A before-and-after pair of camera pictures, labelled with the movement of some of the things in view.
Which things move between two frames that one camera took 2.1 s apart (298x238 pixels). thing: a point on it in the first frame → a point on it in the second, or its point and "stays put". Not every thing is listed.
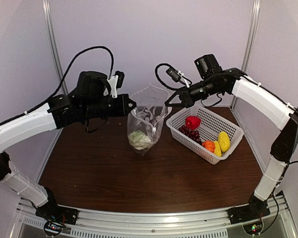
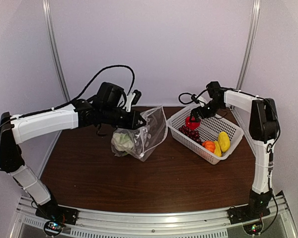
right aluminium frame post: x=251 y=42 stays put
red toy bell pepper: x=192 y=122 stays put
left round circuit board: x=53 y=228 stays put
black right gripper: x=186 y=99 → x=203 y=114
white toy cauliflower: x=139 y=141 → x=122 y=142
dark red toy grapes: x=193 y=134 stays put
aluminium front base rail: x=208 y=223 stays put
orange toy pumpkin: x=209 y=145 stays put
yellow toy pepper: x=224 y=141 stays put
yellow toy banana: x=217 y=151 stays put
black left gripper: x=122 y=111 → x=131 y=123
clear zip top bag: x=145 y=121 → x=141 y=142
